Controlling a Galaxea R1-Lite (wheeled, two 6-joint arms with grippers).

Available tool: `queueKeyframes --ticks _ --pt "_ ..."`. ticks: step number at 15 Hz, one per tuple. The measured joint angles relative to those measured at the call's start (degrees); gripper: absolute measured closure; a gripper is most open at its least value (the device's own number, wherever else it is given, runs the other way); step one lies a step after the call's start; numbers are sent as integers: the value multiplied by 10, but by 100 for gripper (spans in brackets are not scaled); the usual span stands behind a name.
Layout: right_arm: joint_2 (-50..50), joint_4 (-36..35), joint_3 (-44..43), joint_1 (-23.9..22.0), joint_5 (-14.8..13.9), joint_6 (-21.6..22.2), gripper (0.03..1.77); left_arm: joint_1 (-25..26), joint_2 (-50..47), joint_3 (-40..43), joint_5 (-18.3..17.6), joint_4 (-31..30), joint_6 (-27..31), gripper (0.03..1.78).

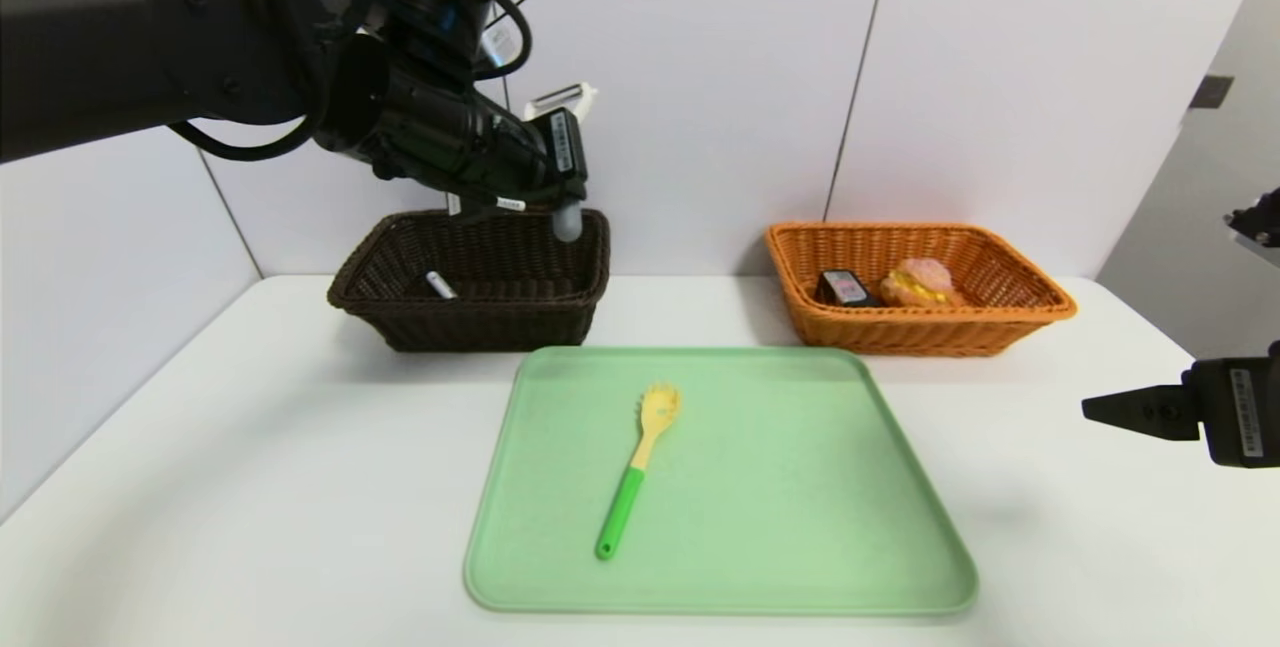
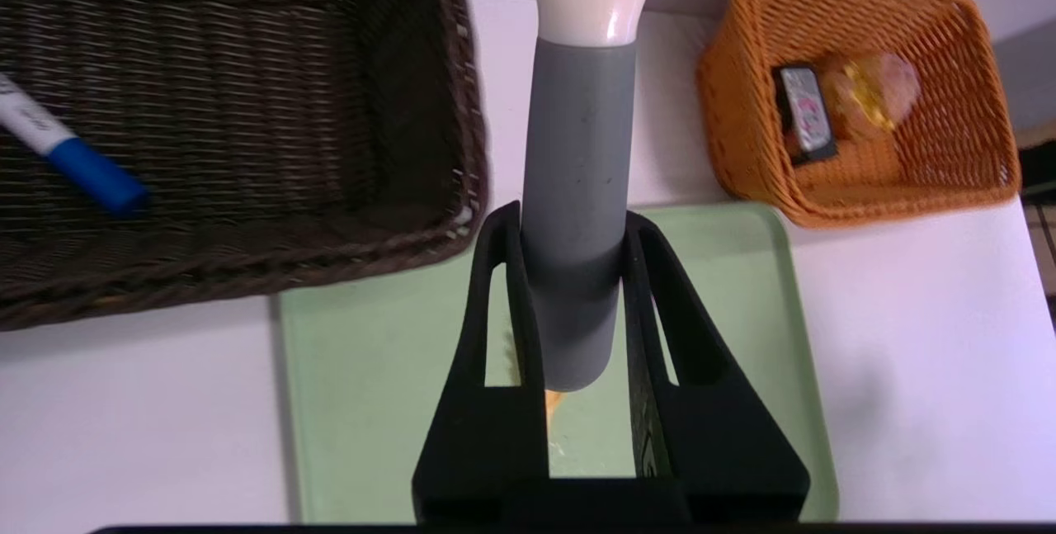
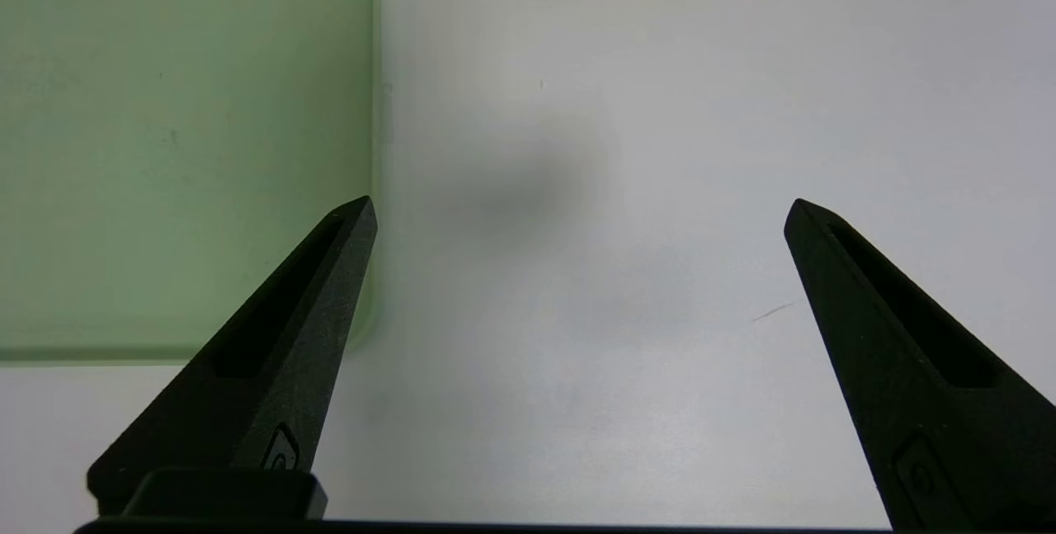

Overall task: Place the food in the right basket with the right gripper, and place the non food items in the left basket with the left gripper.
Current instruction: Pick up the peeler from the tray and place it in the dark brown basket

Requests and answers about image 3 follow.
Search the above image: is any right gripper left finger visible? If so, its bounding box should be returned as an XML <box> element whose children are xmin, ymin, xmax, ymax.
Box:
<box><xmin>85</xmin><ymin>195</ymin><xmax>379</xmax><ymax>518</ymax></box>

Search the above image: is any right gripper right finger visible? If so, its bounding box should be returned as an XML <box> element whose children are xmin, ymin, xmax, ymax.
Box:
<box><xmin>782</xmin><ymin>197</ymin><xmax>1056</xmax><ymax>531</ymax></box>

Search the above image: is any light green plastic tray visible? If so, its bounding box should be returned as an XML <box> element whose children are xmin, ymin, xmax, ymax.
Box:
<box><xmin>0</xmin><ymin>0</ymin><xmax>382</xmax><ymax>364</ymax></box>

